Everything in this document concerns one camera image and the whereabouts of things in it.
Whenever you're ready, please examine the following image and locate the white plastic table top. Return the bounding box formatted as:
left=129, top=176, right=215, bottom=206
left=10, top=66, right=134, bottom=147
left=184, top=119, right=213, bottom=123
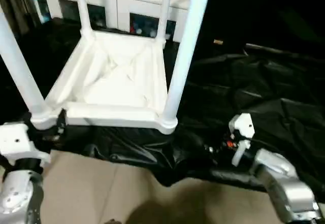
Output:
left=29, top=29, right=178, bottom=135

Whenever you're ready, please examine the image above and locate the black mat cover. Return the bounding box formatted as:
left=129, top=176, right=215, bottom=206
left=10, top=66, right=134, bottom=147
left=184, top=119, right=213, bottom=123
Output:
left=0, top=17, right=325, bottom=191

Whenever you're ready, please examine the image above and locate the long black pole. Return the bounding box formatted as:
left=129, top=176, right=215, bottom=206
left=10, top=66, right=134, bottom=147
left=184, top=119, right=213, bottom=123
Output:
left=245, top=43, right=305, bottom=56

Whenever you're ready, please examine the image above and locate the grey metal rack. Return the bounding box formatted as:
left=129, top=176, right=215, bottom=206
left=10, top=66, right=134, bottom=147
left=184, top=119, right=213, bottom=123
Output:
left=0, top=0, right=46, bottom=36

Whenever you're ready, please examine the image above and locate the white cabinet with glass doors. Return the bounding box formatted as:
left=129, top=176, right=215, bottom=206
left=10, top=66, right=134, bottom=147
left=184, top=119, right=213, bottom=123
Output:
left=43, top=0, right=198, bottom=43

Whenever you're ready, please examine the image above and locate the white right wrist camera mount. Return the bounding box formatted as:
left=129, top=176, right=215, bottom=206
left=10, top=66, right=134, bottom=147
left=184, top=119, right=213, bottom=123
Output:
left=228, top=113, right=255, bottom=167

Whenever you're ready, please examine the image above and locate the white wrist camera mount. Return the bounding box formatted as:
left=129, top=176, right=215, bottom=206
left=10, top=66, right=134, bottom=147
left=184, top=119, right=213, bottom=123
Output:
left=228, top=113, right=255, bottom=167
left=0, top=122, right=51, bottom=164

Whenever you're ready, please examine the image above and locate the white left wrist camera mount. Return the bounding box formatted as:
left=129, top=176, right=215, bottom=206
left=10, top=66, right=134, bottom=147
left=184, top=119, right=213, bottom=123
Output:
left=0, top=122, right=51, bottom=164

